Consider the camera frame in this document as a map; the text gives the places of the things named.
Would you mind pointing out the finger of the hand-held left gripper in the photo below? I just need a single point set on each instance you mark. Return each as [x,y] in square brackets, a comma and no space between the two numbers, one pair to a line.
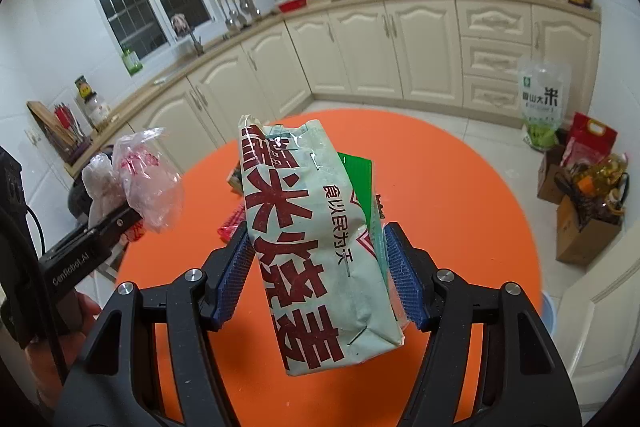
[120,222]

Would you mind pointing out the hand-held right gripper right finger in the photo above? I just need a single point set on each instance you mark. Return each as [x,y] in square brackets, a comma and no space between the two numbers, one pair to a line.
[405,277]

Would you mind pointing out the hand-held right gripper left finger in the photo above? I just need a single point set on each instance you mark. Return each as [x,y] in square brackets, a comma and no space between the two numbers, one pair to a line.
[235,277]

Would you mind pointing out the white plastic bag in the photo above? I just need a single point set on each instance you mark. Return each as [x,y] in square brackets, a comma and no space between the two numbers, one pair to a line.
[100,187]

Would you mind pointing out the red print clear plastic bag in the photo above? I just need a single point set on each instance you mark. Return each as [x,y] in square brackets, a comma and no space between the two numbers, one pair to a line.
[150,187]

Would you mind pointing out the red print paper bag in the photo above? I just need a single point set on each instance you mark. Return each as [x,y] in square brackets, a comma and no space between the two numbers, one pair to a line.
[310,257]

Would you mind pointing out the green snack packet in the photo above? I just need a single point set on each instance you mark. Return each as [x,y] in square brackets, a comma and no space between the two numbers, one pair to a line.
[362,187]

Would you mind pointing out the person's left hand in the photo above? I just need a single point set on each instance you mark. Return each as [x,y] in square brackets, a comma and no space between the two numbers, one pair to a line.
[90,312]

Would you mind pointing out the red wrapper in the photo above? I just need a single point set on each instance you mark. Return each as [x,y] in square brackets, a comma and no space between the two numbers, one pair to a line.
[230,227]

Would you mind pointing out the purple knife rack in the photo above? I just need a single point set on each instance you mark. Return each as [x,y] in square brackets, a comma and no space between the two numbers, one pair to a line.
[75,147]

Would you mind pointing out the large clear jar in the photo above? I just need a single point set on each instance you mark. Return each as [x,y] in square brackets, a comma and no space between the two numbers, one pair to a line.
[97,114]

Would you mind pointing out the wooden cutting board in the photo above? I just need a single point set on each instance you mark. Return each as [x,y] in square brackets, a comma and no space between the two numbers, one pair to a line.
[42,119]

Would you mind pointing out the small yellow label jar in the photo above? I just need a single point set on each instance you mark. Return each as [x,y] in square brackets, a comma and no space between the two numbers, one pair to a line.
[83,88]

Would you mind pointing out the blue bucket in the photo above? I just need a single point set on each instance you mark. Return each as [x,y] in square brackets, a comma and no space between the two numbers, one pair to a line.
[548,317]

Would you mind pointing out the green glass bottle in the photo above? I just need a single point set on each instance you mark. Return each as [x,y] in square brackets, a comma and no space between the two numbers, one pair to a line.
[133,63]

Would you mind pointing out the small cardboard box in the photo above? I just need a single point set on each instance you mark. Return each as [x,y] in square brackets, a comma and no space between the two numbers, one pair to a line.
[547,179]

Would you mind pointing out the large cardboard box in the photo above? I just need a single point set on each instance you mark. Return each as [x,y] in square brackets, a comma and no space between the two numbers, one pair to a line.
[580,237]

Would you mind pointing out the metal kitchen faucet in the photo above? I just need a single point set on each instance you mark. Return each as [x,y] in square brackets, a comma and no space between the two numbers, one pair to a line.
[195,42]

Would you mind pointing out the cream door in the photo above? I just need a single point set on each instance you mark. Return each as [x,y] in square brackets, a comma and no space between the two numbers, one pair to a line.
[600,332]

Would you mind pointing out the clear rice bag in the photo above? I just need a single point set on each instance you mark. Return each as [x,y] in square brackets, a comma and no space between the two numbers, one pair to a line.
[542,107]

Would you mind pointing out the hanging metal ladle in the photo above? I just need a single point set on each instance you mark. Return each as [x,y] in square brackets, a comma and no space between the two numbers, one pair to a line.
[254,9]
[244,18]
[231,23]

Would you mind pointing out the yellow cooking oil bottle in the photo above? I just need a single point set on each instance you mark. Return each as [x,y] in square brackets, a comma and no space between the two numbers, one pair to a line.
[607,172]

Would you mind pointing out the cream base cabinets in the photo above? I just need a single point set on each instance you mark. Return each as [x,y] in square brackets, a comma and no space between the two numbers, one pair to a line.
[360,52]

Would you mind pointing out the red plastic basin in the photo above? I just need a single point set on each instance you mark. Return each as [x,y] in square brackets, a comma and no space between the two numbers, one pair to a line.
[292,6]

